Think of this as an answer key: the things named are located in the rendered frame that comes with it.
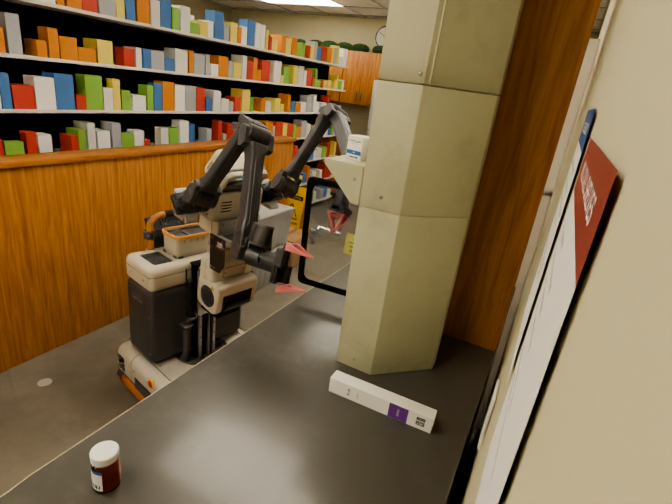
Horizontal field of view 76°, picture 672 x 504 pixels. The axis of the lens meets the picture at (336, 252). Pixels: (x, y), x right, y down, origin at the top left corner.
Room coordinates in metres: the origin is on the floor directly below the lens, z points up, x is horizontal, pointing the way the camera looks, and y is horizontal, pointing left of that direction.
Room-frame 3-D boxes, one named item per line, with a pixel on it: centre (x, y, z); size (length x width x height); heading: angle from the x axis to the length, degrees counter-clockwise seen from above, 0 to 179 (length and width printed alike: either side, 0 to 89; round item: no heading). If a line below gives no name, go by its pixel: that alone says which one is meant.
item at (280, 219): (3.43, 0.70, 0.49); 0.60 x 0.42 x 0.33; 155
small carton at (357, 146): (1.17, -0.03, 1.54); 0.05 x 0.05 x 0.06; 50
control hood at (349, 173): (1.24, -0.06, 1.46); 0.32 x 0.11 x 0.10; 155
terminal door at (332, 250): (1.41, -0.02, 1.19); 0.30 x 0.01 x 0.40; 70
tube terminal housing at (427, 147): (1.16, -0.22, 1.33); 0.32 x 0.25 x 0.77; 155
